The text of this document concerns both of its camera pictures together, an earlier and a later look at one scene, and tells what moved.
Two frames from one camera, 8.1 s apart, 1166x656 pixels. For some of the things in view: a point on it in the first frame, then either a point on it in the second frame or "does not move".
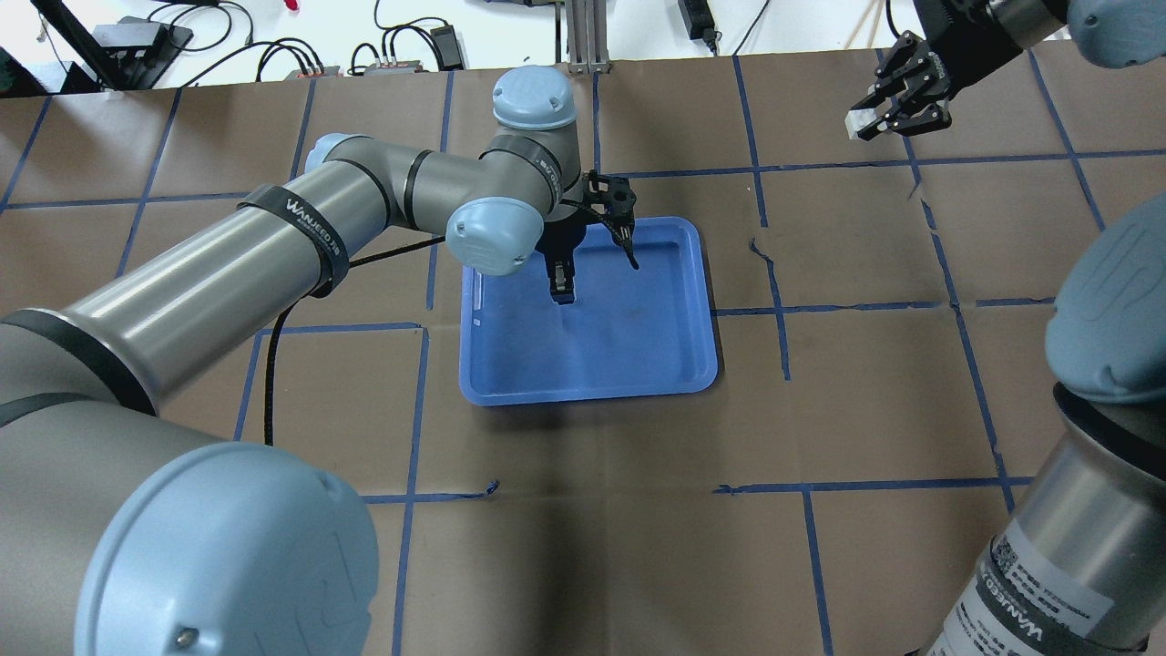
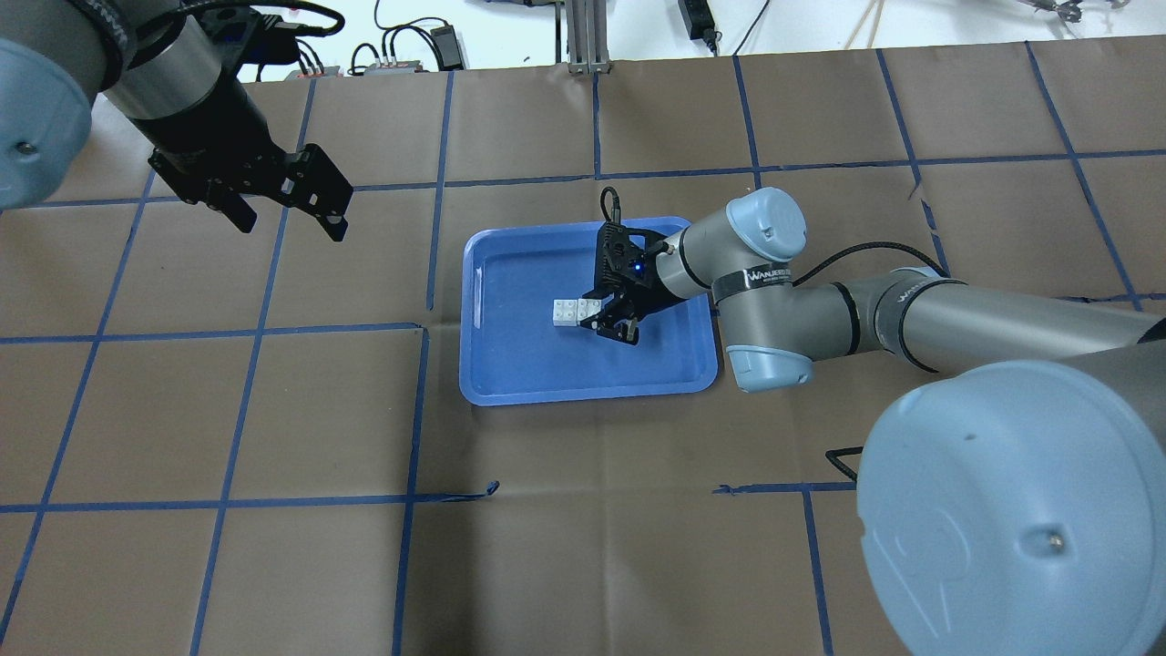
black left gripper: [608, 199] → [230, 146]
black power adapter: [699, 22] does not move
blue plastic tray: [629, 333] does not move
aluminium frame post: [587, 28] does not move
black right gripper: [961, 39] → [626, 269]
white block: [857, 119] → [587, 307]
